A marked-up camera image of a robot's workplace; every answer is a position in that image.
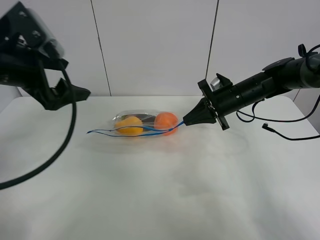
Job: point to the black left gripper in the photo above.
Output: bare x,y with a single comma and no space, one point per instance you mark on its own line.
27,49

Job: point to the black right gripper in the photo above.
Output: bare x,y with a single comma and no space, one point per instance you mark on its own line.
225,100

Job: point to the clear zip bag blue seal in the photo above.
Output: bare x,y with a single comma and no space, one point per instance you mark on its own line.
146,116

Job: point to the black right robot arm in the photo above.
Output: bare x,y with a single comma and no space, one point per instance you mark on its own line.
289,74

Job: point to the orange fruit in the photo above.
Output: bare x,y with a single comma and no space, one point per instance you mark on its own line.
165,121

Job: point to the yellow pear fruit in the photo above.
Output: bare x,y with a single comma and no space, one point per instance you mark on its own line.
130,126

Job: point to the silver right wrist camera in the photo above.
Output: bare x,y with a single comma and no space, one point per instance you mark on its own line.
216,84

